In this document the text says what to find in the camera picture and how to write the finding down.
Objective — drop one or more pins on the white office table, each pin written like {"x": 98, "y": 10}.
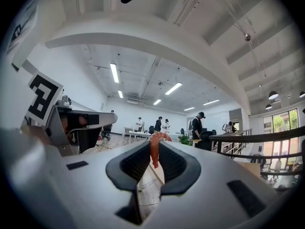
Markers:
{"x": 139, "y": 133}

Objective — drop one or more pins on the silver ceiling ball fixture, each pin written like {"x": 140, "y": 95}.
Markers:
{"x": 247, "y": 37}

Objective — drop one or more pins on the brown cardboard box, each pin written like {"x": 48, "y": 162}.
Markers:
{"x": 250, "y": 169}

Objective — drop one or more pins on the large glass window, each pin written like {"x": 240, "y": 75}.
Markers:
{"x": 281, "y": 123}

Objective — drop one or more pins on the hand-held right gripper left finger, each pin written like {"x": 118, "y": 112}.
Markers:
{"x": 133, "y": 162}

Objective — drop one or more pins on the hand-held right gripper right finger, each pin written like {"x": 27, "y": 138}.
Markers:
{"x": 177, "y": 168}

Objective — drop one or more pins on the red food piece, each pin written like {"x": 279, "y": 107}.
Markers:
{"x": 155, "y": 149}

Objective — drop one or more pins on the white wall poster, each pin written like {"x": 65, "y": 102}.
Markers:
{"x": 23, "y": 30}

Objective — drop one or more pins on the black office chair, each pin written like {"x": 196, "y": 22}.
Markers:
{"x": 106, "y": 130}
{"x": 151, "y": 129}
{"x": 205, "y": 139}

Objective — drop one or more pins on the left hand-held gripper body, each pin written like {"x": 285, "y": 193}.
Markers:
{"x": 41, "y": 96}

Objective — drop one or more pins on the black metal railing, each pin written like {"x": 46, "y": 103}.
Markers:
{"x": 262, "y": 137}

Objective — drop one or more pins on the white ceiling air conditioner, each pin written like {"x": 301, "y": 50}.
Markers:
{"x": 132, "y": 101}

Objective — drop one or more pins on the black dome pendant lamp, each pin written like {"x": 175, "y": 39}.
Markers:
{"x": 273, "y": 95}
{"x": 302, "y": 94}
{"x": 268, "y": 107}

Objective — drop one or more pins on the green potted plant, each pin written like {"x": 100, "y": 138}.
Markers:
{"x": 185, "y": 140}

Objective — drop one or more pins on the group of ceiling tube lights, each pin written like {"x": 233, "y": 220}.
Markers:
{"x": 114, "y": 73}

